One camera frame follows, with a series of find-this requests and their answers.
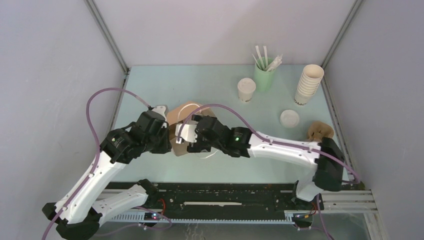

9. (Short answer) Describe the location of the brown paper takeout bag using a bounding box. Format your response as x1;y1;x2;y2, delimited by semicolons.
166;101;201;157

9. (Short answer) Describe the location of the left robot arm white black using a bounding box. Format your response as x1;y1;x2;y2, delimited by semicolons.
42;105;171;240

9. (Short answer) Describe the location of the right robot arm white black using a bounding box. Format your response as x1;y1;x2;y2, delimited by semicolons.
175;115;345;209

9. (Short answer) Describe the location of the green straw holder cup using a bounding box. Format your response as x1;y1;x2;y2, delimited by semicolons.
253;60;277;92

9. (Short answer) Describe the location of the stack of white plastic lids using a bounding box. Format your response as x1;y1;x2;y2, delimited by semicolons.
279;109;300;128

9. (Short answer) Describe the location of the wrapped straw leftmost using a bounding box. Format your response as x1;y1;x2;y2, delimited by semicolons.
255;45;265;71

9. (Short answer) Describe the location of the brown pulp cup carrier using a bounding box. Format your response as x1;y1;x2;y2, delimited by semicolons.
307;121;335;142

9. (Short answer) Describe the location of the stack of white paper cups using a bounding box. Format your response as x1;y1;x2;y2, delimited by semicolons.
294;64;325;106

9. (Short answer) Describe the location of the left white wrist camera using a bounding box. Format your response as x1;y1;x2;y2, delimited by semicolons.
152;105;169;122

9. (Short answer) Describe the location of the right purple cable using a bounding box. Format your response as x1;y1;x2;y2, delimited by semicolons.
177;103;361;185

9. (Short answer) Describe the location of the purple cable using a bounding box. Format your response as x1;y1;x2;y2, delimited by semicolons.
41;87;152;240
177;103;361;185

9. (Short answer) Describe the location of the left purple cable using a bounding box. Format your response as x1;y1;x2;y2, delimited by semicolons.
41;87;152;240

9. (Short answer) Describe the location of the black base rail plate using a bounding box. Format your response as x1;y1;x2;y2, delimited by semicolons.
99;181;326;222

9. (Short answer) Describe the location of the white cable duct strip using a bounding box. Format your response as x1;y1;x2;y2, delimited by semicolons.
108;211;294;225

